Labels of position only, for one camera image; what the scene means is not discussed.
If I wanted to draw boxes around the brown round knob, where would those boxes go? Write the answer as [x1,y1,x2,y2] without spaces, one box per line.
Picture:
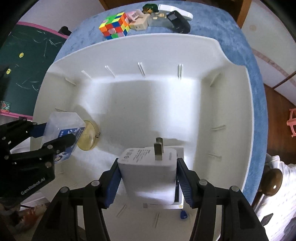
[258,168,283,196]

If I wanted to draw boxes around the pink plastic stool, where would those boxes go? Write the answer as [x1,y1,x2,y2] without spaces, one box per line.
[287,108,296,138]

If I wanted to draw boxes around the white power adapter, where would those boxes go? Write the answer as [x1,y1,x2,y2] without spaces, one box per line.
[117,137,177,205]

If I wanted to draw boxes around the gold round compact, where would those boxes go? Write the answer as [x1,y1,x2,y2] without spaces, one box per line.
[77,120,101,151]

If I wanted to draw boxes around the white wardrobe sliding doors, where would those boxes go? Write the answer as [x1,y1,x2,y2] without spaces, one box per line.
[242,1,295,104]

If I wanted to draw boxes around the green gold perfume bottle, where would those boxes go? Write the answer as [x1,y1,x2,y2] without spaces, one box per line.
[142,4,159,14]

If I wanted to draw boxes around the blue fluffy table cloth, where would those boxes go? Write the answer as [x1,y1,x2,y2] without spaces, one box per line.
[55,1,268,203]

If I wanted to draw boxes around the black charger plug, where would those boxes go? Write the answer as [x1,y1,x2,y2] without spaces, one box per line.
[166,11,191,34]

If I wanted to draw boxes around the clear box blue label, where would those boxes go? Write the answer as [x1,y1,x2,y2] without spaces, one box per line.
[41,111,86,163]

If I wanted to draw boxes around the silver digital camera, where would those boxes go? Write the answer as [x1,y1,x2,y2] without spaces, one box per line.
[143,146,184,209]

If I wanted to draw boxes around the white plastic tray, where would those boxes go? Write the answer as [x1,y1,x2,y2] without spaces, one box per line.
[33,33,255,241]

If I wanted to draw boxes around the white flat remote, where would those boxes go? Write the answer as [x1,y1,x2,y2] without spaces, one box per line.
[158,4,193,21]

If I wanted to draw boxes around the colourful rubik's cube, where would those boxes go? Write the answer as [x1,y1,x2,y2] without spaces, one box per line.
[98,12,130,40]

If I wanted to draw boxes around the green chalkboard pink frame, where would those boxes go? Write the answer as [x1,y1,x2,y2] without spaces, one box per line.
[1,22,68,120]

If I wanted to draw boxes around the clear box yellow charms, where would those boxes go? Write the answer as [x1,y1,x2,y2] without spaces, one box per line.
[148,12,173,29]

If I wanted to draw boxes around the beige angular box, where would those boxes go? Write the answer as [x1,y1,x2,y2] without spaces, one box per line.
[129,14,150,31]

